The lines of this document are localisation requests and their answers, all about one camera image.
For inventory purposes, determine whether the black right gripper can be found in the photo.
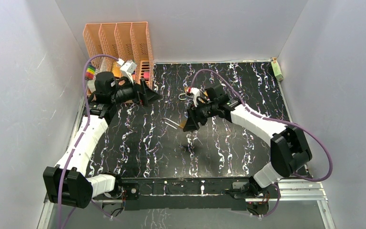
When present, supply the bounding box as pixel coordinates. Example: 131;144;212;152
183;99;218;132

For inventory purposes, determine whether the large brass padlock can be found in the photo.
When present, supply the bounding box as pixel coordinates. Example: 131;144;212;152
178;87;193;101

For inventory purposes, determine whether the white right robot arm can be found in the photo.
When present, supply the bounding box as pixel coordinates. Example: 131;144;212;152
181;84;312;198

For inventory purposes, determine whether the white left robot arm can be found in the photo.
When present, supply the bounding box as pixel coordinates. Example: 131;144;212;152
43;72;161;208

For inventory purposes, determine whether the orange plastic file organizer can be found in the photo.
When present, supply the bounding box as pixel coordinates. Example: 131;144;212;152
83;21;154;89

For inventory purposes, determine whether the small white box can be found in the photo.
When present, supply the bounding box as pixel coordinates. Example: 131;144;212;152
87;80;96;93

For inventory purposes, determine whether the coloured marker set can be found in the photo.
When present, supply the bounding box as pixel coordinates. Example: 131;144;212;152
84;63;96;81

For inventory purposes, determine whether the pale green eraser box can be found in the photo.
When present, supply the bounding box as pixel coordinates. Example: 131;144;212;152
271;58;284;82

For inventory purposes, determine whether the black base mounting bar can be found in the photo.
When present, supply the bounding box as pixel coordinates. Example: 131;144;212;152
91;177;282;212

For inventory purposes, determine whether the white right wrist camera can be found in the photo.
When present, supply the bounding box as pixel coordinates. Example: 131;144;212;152
190;87;207;107

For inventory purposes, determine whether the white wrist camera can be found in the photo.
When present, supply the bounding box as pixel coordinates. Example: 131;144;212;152
190;87;207;107
116;59;137;84

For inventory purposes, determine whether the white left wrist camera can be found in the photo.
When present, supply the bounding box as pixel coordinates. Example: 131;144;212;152
116;59;137;84

